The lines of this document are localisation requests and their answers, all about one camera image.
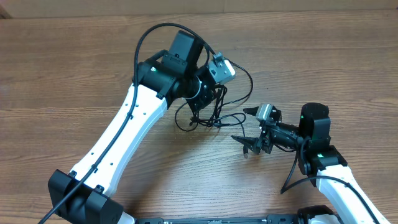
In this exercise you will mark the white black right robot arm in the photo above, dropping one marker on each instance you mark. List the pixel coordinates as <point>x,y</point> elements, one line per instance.
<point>318,160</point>

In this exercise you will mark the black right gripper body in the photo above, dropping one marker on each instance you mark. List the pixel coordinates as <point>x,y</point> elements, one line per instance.
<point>288,135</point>

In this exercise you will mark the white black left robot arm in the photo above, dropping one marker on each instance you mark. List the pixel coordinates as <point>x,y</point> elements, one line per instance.
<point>189,69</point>

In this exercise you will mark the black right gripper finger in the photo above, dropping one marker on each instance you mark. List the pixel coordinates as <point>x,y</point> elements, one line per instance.
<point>251,111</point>
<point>249,144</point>

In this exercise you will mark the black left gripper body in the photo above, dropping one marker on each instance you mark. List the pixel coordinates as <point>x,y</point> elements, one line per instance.
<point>204,97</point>

